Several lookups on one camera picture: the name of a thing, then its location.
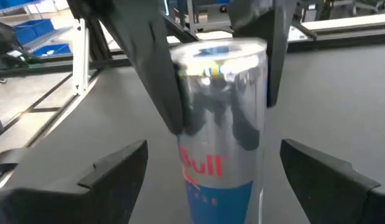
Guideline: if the white metal post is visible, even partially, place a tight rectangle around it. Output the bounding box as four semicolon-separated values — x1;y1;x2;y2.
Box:
72;18;90;95

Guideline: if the blue silver Red Bull can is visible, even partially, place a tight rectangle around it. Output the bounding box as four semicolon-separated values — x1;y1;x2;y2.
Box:
169;37;270;224

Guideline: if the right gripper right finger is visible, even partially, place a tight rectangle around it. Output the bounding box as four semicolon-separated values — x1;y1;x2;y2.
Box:
279;138;385;224

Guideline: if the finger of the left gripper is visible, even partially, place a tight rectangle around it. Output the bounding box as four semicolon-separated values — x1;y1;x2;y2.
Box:
98;0;193;136
228;0;297;108

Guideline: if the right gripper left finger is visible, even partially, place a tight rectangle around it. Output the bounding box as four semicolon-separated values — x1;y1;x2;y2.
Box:
0;139;149;224

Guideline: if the blue plastic storage bin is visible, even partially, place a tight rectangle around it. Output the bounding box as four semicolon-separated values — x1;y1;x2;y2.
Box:
32;43;72;59
13;18;55;46

